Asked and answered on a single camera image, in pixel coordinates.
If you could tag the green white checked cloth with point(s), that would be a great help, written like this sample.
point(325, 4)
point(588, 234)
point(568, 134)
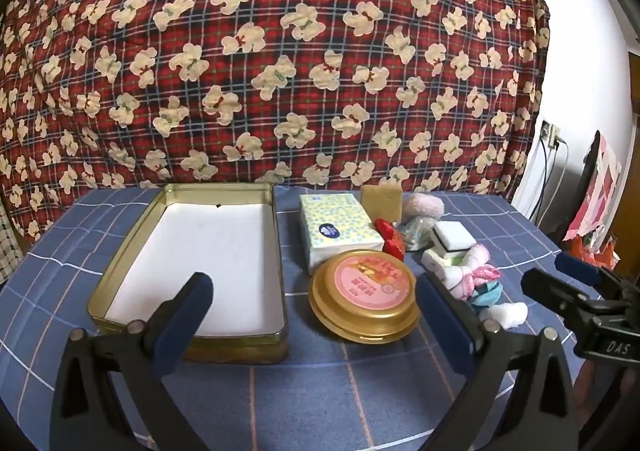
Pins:
point(11, 253)

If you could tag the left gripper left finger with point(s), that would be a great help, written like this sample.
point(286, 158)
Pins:
point(175, 323)

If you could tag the gold rectangular tin box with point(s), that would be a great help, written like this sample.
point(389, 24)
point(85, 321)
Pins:
point(229, 232)

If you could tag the right hand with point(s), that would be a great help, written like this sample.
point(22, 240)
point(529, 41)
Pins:
point(593, 382)

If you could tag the green tissue packet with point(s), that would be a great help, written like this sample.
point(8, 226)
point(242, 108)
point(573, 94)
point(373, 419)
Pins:
point(433, 262)

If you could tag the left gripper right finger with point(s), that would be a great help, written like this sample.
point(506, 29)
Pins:
point(452, 322)

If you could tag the red orange bag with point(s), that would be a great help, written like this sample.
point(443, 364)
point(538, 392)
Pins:
point(605, 258)

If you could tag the red fabric pouch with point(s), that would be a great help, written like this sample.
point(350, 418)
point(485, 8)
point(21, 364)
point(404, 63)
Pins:
point(394, 244)

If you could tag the yellow tissue pack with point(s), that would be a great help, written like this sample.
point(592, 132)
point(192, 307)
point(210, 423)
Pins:
point(332, 224)

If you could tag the clear plastic bag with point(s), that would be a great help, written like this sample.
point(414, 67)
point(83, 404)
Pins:
point(417, 233)

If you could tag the pink patterned paper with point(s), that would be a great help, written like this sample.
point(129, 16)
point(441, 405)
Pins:
point(599, 195)

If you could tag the teal fabric scrunchie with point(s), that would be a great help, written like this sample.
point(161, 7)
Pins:
point(486, 295)

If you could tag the pink white knitted cloth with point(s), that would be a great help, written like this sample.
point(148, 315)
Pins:
point(473, 271)

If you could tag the wall power socket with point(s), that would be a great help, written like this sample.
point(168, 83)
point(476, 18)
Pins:
point(549, 135)

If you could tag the black monitor edge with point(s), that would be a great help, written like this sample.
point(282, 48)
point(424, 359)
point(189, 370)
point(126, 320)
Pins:
point(577, 191)

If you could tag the tan sponge block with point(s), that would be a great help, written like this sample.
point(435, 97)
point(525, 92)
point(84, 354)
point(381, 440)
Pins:
point(382, 201)

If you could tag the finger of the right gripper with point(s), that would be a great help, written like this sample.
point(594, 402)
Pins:
point(599, 278)
point(556, 295)

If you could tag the fluffy white pink puff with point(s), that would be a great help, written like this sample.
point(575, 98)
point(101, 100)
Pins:
point(422, 205)

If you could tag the round gold tin lid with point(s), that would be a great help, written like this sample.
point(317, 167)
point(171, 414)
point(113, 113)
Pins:
point(367, 297)

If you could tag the blue plaid tablecloth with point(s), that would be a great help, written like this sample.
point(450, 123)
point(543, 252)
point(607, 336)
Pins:
point(328, 395)

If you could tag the red plaid bear blanket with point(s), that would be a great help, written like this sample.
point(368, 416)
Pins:
point(429, 95)

